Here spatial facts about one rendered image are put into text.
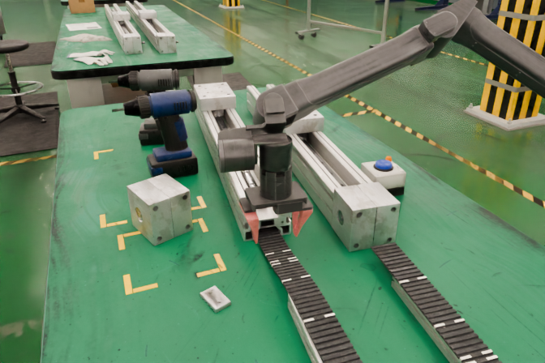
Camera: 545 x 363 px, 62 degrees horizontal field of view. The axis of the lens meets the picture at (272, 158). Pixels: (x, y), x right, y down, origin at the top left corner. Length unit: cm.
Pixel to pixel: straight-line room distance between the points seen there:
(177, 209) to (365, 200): 37
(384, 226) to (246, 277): 28
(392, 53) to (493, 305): 47
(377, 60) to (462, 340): 49
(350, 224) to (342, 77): 28
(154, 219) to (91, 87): 167
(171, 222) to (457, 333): 55
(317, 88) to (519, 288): 50
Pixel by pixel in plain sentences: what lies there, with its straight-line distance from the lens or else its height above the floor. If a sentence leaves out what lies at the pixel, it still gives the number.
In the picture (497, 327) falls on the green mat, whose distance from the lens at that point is 84.
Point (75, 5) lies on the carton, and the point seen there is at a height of 85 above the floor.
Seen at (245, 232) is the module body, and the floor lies 80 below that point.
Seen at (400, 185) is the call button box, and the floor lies 81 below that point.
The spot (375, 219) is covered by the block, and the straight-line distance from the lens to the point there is 90.
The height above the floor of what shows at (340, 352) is 81.
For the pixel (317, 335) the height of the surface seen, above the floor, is 81.
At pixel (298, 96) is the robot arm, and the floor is 108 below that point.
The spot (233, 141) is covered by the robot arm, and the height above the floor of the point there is 103.
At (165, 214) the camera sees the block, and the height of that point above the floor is 84.
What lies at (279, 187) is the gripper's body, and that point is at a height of 94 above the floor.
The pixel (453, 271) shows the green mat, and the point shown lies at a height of 78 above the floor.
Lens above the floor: 132
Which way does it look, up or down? 25 degrees down
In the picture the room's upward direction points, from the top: straight up
